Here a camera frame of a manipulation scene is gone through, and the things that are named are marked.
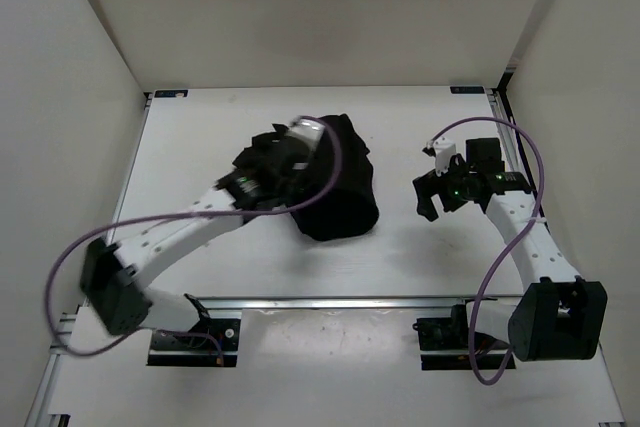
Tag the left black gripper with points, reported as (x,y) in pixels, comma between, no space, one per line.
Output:
(294,188)

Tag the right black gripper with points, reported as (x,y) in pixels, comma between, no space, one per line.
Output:
(429,184)

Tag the black pleated skirt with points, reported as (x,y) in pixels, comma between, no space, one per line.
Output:
(333,198)

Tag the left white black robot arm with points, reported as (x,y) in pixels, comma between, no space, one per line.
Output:
(117,277)

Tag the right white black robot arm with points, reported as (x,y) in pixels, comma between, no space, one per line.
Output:
(560,315)

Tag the right blue corner label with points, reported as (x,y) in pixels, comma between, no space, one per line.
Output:
(467,90)

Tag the blue corner label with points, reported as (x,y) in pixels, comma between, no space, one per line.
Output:
(467,90)
(176,93)

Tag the left blue corner label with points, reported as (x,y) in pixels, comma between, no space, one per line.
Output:
(176,93)

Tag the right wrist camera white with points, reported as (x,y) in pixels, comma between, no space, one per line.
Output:
(442,150)

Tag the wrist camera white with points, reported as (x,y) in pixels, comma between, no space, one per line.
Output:
(308,131)
(442,150)

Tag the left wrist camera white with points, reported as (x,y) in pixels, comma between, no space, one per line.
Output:
(308,131)

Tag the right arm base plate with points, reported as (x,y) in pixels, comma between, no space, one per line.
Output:
(443,344)

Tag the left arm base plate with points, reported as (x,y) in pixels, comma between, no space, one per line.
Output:
(170,351)

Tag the aluminium frame rail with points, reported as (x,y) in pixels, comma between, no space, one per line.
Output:
(326,336)

